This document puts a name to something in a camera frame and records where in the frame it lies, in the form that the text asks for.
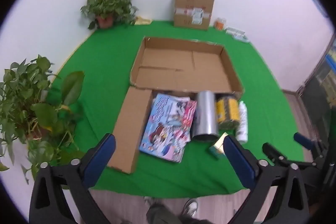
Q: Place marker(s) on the colourful comic magazine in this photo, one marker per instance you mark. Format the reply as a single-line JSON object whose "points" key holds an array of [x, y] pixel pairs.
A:
{"points": [[162, 129]]}

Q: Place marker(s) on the white plastic bottle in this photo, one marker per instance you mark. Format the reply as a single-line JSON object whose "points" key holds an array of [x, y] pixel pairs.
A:
{"points": [[242, 121]]}

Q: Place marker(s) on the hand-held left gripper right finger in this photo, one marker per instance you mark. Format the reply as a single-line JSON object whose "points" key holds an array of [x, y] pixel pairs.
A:
{"points": [[239, 161]]}

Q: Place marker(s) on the pale blue flat packet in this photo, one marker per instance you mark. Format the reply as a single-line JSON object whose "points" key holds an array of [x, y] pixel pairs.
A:
{"points": [[241, 38]]}

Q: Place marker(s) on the silver metal can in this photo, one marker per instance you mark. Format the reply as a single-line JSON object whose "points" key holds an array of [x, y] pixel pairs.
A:
{"points": [[206, 113]]}

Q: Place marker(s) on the small green yellow box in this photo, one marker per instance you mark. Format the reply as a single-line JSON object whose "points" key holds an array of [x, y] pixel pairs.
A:
{"points": [[217, 148]]}

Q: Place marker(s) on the cardboard box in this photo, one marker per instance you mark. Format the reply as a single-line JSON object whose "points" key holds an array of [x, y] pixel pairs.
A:
{"points": [[186, 7], [168, 64]]}

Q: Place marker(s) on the person's trouser leg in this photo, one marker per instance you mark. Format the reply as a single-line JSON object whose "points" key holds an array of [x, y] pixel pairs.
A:
{"points": [[162, 216]]}

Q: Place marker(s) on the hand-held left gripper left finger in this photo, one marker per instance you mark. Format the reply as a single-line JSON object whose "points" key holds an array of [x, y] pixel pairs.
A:
{"points": [[105, 151]]}

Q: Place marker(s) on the orange jar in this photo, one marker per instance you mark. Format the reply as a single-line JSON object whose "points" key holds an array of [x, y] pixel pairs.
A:
{"points": [[220, 24]]}

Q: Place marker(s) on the sealed cardboard box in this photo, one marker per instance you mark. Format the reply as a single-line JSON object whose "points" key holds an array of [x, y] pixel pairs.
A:
{"points": [[186, 7]]}

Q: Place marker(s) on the glass door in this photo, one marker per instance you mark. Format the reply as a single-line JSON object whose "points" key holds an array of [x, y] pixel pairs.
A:
{"points": [[320, 87]]}

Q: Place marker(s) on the yellow paper sheet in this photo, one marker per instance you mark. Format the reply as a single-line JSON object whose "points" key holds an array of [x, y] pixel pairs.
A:
{"points": [[143, 21]]}

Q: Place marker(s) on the yellow label jar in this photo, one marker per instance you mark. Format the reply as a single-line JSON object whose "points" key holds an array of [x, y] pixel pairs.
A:
{"points": [[227, 111]]}

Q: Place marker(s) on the large leafy potted plant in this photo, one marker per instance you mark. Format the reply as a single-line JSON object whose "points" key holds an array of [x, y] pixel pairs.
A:
{"points": [[29, 108]]}

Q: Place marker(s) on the white flat packet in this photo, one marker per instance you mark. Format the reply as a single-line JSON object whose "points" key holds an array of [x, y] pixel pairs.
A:
{"points": [[235, 30]]}

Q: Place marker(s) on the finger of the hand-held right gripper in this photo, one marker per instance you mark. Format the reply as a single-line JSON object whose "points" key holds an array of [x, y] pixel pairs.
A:
{"points": [[273, 151], [303, 138]]}

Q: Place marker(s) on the small potted plant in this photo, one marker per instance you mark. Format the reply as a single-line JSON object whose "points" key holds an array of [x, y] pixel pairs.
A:
{"points": [[110, 7]]}

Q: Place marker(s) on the person's white shoe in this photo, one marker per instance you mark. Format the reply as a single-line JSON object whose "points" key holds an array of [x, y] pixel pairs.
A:
{"points": [[190, 207]]}

